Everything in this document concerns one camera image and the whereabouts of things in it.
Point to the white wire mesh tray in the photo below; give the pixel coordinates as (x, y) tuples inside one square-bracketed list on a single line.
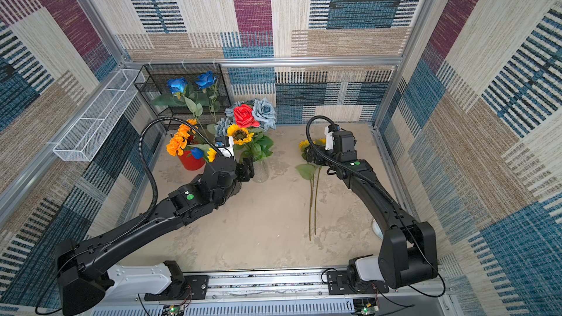
[(89, 132)]

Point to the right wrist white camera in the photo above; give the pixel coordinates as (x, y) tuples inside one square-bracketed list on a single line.
[(329, 131)]

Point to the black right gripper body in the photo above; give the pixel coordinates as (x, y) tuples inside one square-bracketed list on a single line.
[(315, 153)]

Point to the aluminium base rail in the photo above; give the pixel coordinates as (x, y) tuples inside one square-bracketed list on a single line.
[(310, 291)]

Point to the clear glass vase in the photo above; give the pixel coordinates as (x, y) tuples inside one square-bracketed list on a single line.
[(261, 171)]

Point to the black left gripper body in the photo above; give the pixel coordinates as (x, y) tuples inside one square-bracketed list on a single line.
[(244, 172)]

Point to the orange marigold bunch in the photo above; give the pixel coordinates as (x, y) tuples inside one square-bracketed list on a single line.
[(181, 141)]

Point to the yellow sunflower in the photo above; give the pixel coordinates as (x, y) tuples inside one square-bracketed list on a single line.
[(302, 147), (306, 171), (239, 135)]

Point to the left blue rose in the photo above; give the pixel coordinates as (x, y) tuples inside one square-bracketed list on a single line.
[(177, 85)]

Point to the right blue rose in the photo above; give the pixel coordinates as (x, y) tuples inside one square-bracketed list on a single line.
[(206, 80)]

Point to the black wire mesh shelf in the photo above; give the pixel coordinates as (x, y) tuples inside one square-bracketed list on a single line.
[(185, 91)]

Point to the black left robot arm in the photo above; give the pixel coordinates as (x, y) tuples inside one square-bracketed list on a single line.
[(83, 268)]

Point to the red rose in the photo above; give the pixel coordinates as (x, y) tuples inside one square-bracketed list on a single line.
[(244, 118)]

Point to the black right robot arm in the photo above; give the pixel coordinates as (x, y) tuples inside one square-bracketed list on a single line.
[(408, 254)]

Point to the red flower pot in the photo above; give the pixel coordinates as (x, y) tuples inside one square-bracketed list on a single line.
[(190, 162)]

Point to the small blue flower bud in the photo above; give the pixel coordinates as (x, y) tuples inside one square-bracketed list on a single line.
[(197, 153)]

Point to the grey blue rose bunch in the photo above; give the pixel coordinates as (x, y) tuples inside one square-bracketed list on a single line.
[(263, 111)]

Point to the white round clock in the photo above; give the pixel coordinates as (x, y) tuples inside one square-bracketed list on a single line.
[(377, 229)]

